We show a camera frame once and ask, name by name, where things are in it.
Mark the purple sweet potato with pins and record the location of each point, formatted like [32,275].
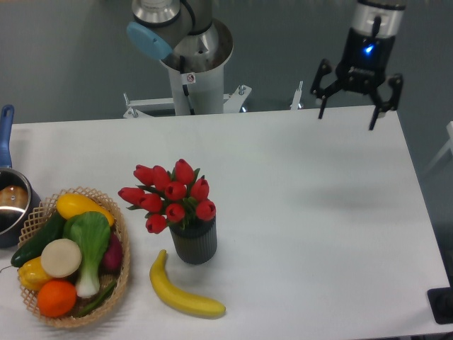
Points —
[112,258]

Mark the yellow bell pepper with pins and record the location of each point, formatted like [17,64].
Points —
[32,275]

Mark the red tulip bouquet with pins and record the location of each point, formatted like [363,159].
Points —
[178,198]

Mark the yellow banana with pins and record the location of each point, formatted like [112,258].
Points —
[180,300]

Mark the blue saucepan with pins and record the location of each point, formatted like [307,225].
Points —
[18,199]

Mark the yellow squash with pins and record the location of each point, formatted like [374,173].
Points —
[70,205]

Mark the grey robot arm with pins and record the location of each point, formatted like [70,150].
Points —
[194,47]

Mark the white frame at right edge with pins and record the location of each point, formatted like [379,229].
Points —
[442,157]

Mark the dark grey ribbed vase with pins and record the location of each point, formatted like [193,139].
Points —
[197,242]

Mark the woven wicker basket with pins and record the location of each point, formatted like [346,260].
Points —
[38,218]

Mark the green bean pod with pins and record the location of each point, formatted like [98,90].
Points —
[98,301]

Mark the round beige bun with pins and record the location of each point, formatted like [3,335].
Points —
[61,258]

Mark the dark green cucumber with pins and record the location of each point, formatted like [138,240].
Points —
[50,231]

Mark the black device at table edge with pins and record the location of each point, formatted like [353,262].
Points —
[440,300]

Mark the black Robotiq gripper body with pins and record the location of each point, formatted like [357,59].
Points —
[363,64]

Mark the green bok choy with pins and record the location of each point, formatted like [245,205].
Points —
[91,232]

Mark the orange fruit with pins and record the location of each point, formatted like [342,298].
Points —
[56,298]

